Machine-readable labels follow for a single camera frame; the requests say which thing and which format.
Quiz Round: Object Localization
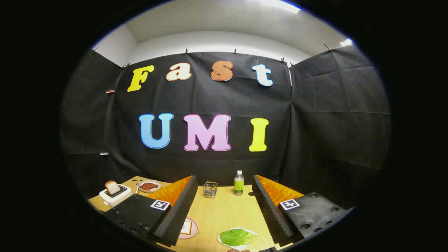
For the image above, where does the metal wire utensil holder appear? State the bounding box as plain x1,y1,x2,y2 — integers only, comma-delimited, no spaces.
203,181,218,198

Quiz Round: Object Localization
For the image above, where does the green label plastic bottle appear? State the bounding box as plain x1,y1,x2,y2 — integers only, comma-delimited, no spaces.
234,170,245,196

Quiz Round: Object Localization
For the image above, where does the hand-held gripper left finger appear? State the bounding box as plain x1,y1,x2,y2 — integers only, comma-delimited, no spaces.
104,175,198,247

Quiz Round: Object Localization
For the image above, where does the black backdrop cloth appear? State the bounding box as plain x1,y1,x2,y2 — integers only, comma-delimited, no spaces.
60,45,391,210

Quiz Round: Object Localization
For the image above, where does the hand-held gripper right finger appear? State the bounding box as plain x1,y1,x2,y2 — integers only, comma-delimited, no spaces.
252,174,350,247

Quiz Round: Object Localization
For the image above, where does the pink round plate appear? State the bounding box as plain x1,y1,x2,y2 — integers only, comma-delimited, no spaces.
178,216,199,239

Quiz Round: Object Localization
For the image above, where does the green lettuce leaf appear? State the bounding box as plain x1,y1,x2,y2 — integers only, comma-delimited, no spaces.
219,228,258,247

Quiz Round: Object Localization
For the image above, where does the white round plate with meat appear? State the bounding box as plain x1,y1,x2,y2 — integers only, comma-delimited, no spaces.
137,180,162,193

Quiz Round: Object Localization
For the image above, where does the white flat plate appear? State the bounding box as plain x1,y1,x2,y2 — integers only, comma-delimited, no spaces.
217,227,258,250

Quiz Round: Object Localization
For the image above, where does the white toaster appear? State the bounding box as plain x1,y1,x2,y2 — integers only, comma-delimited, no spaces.
99,184,132,208

